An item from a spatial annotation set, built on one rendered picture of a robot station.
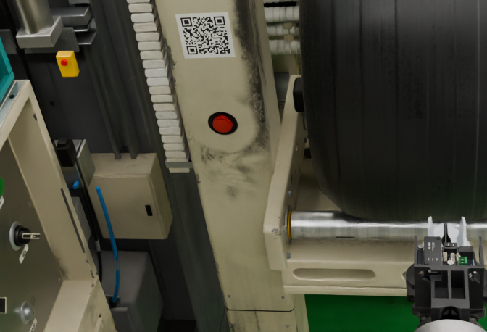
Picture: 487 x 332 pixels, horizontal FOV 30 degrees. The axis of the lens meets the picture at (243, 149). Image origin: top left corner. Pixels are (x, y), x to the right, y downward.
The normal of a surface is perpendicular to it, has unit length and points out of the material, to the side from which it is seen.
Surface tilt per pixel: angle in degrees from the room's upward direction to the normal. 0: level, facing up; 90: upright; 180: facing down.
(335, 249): 0
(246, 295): 90
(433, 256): 7
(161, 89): 90
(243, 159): 90
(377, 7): 53
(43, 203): 90
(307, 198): 0
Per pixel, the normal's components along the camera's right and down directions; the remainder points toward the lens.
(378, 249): -0.14, -0.76
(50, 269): 0.98, 0.00
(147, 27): -0.15, 0.65
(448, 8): -0.20, 0.06
